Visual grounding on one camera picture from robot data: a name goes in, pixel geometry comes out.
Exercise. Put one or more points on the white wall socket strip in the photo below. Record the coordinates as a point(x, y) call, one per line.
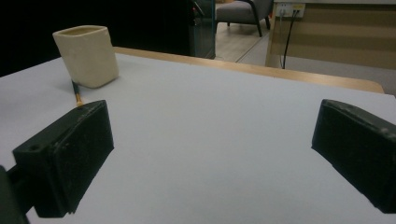
point(290, 9)

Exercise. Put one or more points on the white mat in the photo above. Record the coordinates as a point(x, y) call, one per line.
point(202, 140)

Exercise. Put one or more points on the black pencil with wooden tip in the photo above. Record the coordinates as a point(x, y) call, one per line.
point(77, 93)

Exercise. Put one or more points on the wooden cabinet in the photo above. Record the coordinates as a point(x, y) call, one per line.
point(333, 34)

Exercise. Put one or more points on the cream ceramic pen holder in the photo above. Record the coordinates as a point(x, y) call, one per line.
point(88, 56)

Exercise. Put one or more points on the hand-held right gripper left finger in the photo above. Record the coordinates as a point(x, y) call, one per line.
point(67, 155)

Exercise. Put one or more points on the grey armchair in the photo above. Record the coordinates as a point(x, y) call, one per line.
point(243, 12)

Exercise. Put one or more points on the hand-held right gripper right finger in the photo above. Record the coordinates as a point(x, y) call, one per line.
point(358, 149)

